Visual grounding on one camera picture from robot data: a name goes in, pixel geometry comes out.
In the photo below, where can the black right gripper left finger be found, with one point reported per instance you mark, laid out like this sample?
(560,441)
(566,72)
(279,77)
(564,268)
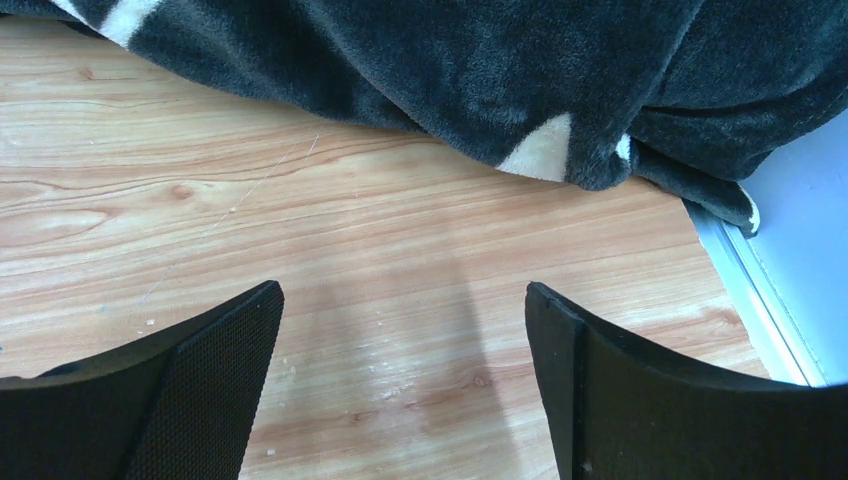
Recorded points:
(178,403)

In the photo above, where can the black floral fleece blanket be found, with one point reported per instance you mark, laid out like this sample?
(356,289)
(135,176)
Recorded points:
(690,95)

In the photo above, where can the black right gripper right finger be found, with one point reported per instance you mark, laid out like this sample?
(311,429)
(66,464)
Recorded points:
(620,406)

